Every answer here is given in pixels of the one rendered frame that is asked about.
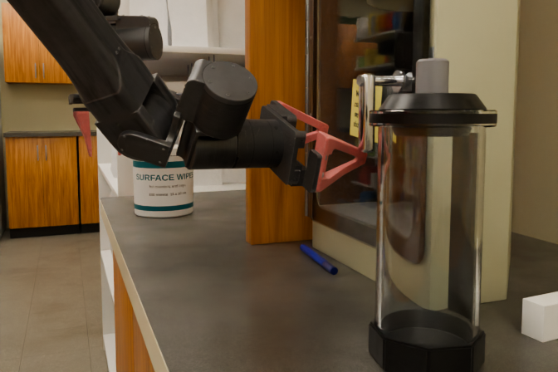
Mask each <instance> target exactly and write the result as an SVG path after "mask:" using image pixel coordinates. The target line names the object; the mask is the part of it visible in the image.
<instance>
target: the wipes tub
mask: <svg viewBox="0 0 558 372"><path fill-rule="evenodd" d="M178 146H179V145H178V144H175V145H174V147H173V150H172V152H171V155H170V156H169V160H168V163H167V164H166V167H165V168H162V167H159V166H157V165H154V164H150V163H147V162H144V161H138V160H134V159H133V177H134V205H135V214H136V215H138V216H141V217H145V218H174V217H180V216H184V215H188V214H190V213H191V212H192V211H193V169H187V168H185V165H184V160H183V159H182V158H181V157H179V156H177V155H176V152H177V149H178Z"/></svg>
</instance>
